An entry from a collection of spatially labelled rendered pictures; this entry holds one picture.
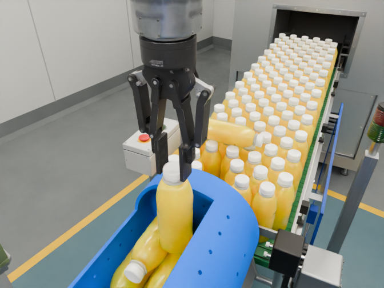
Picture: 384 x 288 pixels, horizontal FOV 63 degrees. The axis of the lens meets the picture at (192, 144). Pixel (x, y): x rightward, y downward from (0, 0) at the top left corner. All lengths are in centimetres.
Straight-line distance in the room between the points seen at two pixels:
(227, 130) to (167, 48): 59
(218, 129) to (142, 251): 46
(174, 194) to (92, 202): 192
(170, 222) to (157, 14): 35
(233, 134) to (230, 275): 48
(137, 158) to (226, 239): 49
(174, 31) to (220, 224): 35
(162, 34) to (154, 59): 4
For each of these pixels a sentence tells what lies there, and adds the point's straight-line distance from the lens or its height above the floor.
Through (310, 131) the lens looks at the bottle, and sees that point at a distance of 121.
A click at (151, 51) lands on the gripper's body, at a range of 41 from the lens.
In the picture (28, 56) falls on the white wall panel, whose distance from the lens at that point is 339.
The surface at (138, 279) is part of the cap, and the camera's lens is 66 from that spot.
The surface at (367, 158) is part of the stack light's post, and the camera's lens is 106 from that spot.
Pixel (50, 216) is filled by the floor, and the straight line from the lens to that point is 244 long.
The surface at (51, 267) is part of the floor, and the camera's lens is 215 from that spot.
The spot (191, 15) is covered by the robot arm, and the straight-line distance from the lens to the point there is 39.
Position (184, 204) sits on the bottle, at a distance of 55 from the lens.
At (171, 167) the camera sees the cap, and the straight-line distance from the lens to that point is 54.
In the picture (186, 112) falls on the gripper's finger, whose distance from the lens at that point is 46.
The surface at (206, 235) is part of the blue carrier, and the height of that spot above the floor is 121.
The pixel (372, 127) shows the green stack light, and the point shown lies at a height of 119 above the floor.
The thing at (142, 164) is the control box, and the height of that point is 104.
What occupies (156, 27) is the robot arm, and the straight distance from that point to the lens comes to 39.
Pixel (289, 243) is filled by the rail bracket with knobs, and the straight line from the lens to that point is 86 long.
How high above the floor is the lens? 165
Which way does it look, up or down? 35 degrees down
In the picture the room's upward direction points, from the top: straight up
